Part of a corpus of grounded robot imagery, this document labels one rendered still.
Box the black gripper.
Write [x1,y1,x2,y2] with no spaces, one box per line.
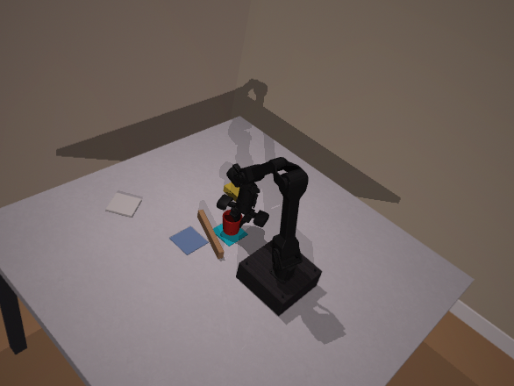
[217,194,269,228]

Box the tan curved wooden bar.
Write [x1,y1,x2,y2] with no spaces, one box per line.
[197,210,225,259]

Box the white flat rectangular slab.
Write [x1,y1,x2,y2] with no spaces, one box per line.
[105,192,142,218]

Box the yellow rectangular block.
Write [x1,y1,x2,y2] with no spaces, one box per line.
[223,182,240,203]

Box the dark red cup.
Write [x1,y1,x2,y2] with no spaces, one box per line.
[223,210,243,236]

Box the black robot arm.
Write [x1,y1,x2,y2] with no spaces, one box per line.
[226,157,309,284]

